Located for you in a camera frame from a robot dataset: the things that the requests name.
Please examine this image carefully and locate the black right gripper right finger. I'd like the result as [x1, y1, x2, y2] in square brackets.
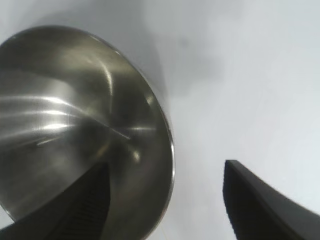
[221, 159, 320, 240]

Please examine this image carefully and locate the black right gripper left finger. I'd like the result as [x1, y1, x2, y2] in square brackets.
[0, 162, 111, 240]

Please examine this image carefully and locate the stainless steel mixing bowl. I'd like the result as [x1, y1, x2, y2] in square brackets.
[0, 24, 176, 240]

